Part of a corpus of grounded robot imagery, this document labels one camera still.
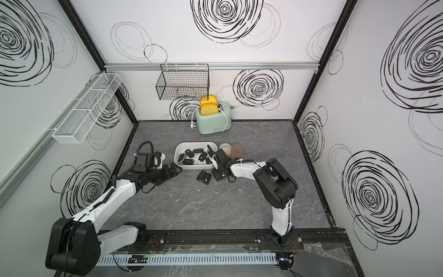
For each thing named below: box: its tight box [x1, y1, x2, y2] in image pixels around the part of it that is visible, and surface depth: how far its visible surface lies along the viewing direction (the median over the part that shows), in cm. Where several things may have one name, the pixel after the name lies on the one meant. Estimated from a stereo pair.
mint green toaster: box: [196, 106, 228, 135], surface depth 107 cm
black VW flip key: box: [202, 173, 212, 185], surface depth 93 cm
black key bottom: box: [182, 158, 194, 166], surface depth 101 cm
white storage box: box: [173, 141, 219, 170], surface depth 102 cm
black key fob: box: [198, 151, 208, 162], surface depth 102 cm
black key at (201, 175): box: [196, 170, 207, 182], surface depth 95 cm
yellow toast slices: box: [200, 94, 219, 116], surface depth 103 cm
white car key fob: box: [193, 152, 201, 165], surface depth 101 cm
